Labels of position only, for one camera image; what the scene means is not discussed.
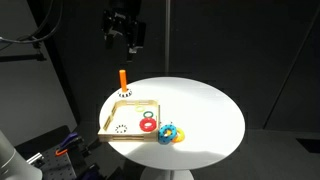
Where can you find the black white striped peg base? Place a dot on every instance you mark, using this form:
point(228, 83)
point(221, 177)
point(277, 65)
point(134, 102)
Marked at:
point(119, 94)

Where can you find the white table pedestal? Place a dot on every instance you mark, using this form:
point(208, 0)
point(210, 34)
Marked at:
point(166, 175)

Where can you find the light wooden tray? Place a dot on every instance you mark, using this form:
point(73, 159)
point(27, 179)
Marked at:
point(128, 137)

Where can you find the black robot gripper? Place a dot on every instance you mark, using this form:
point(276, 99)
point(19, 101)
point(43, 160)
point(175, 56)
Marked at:
point(121, 23)

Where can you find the blue yellow toy cluster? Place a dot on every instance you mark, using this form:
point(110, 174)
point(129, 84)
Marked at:
point(161, 135)

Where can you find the orange cylindrical peg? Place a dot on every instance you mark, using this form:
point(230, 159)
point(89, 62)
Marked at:
point(123, 81)

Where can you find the grey perforated breadboard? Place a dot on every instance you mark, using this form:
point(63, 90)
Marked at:
point(55, 166)

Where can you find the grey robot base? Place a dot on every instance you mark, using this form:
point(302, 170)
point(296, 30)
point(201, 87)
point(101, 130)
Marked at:
point(13, 163)

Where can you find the grey vertical pole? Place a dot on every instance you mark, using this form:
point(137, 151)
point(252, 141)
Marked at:
point(167, 36)

